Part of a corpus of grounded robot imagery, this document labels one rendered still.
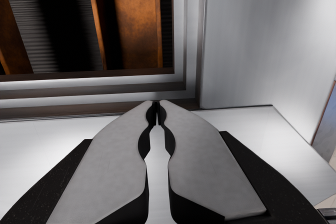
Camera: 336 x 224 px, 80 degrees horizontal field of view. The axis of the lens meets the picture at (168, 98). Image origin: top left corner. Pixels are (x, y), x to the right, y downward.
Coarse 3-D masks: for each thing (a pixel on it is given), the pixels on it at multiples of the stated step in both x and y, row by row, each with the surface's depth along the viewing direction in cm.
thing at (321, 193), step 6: (324, 168) 17; (330, 168) 17; (324, 174) 18; (330, 174) 18; (324, 180) 18; (330, 180) 18; (318, 186) 18; (324, 186) 18; (330, 186) 18; (318, 192) 19; (324, 192) 19; (330, 192) 19; (312, 198) 19; (318, 198) 19; (324, 198) 19; (312, 204) 19
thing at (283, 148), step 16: (272, 112) 14; (272, 128) 15; (288, 128) 15; (272, 144) 16; (288, 144) 16; (304, 144) 16; (272, 160) 16; (288, 160) 16; (304, 160) 17; (320, 160) 17; (288, 176) 17; (304, 176) 18; (320, 176) 18; (304, 192) 18
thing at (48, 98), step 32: (192, 0) 12; (192, 32) 13; (192, 64) 14; (0, 96) 15; (32, 96) 15; (64, 96) 15; (96, 96) 15; (128, 96) 15; (160, 96) 15; (192, 96) 15
